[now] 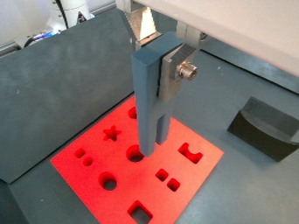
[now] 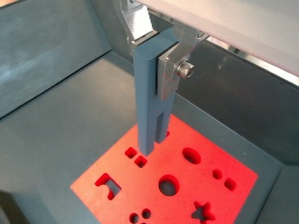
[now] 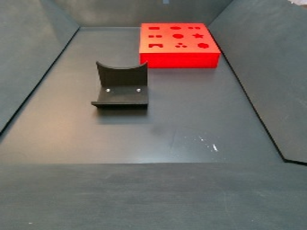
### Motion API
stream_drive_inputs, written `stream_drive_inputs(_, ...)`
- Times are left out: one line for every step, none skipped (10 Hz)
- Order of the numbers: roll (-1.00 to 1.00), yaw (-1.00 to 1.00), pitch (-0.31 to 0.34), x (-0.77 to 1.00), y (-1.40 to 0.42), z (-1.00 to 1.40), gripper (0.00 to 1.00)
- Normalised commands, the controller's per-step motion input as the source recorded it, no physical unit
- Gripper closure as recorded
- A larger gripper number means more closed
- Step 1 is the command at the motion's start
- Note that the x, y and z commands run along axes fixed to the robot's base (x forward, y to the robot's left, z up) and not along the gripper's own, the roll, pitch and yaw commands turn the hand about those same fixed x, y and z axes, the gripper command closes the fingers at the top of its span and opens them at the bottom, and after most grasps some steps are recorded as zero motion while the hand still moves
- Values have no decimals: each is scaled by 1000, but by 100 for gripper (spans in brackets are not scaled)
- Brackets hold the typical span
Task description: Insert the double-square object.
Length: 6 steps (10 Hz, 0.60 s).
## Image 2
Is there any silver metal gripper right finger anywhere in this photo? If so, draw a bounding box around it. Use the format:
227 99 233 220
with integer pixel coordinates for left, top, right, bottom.
156 22 209 100

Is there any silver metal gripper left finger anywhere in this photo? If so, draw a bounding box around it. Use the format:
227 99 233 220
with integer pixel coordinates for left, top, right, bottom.
112 0 157 46

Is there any grey-blue double-square peg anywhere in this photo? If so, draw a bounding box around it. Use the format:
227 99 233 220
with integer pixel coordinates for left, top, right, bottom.
133 28 179 156

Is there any red shape-sorter board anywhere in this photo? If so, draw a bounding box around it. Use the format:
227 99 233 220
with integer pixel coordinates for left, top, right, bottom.
70 116 257 224

